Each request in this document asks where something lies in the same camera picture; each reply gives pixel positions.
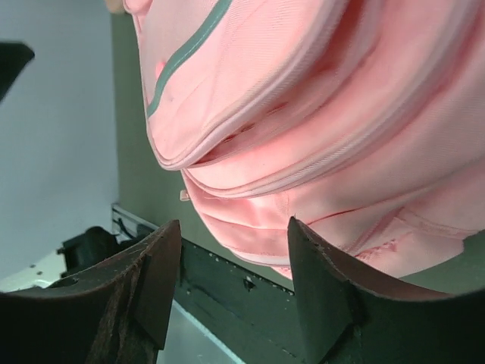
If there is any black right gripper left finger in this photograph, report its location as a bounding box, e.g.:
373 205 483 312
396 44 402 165
1 221 182 363

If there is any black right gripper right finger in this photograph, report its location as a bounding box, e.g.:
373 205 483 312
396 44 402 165
287 218 484 364

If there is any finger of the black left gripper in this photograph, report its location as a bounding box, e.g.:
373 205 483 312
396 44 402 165
0 41 35 102

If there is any pink student backpack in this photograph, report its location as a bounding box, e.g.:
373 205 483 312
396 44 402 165
106 0 484 278

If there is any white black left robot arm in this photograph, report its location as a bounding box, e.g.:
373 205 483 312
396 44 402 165
1 41 117 291

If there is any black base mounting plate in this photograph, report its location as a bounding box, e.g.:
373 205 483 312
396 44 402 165
175 240 306 364

